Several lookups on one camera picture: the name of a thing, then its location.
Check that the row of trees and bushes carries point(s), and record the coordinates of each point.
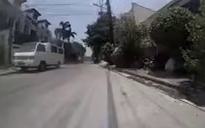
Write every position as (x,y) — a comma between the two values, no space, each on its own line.
(170,36)

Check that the concrete sidewalk strip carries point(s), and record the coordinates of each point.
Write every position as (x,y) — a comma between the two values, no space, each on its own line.
(163,81)

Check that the concrete sidewalk beside van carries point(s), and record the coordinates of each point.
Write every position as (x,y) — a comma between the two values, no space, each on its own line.
(0,71)

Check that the utility pole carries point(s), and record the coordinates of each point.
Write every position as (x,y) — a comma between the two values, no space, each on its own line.
(109,20)

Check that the grey concrete road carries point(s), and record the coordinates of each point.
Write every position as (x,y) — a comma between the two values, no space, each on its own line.
(76,100)

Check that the multi-storey building with balconies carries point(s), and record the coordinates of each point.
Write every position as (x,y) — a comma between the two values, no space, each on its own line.
(10,30)

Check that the palm tree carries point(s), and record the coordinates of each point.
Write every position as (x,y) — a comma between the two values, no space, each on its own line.
(65,32)

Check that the building with pitched roof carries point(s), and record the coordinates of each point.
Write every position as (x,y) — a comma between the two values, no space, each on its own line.
(141,13)

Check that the white van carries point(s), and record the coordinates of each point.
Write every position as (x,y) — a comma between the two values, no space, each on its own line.
(38,55)

